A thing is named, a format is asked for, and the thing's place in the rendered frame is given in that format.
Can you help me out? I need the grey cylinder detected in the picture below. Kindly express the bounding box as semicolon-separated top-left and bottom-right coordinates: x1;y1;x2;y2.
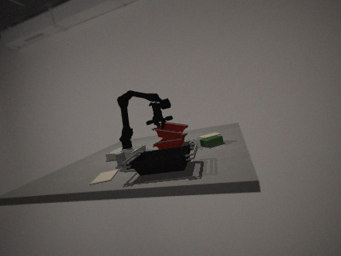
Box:
115;152;126;166

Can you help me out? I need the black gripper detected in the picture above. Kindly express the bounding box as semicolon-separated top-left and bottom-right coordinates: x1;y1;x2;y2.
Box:
147;110;173;130

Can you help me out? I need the green block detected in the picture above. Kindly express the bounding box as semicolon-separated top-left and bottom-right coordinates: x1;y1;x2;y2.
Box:
200;136;223;147

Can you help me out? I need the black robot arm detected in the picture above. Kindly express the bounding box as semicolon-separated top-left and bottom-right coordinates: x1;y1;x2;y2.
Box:
117;90;171;149

